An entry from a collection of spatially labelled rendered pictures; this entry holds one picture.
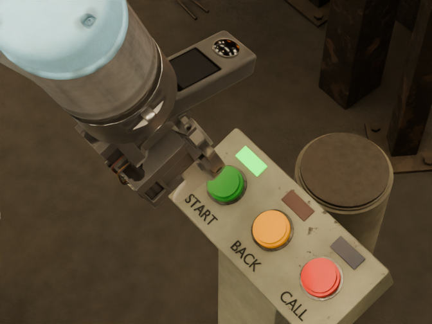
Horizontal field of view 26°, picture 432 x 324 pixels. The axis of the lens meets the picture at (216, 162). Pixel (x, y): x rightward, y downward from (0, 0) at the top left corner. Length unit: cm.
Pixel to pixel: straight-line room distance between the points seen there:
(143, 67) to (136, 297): 97
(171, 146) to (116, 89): 15
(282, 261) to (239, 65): 24
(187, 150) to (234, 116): 100
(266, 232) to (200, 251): 69
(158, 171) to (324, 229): 23
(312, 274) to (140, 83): 34
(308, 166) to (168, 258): 58
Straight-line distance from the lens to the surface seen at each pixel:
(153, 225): 170
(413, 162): 180
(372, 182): 114
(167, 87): 75
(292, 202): 100
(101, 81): 68
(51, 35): 64
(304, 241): 99
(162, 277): 165
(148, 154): 83
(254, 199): 101
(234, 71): 84
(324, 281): 96
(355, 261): 97
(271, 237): 99
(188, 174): 90
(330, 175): 114
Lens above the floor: 146
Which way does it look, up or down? 55 degrees down
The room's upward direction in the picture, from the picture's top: straight up
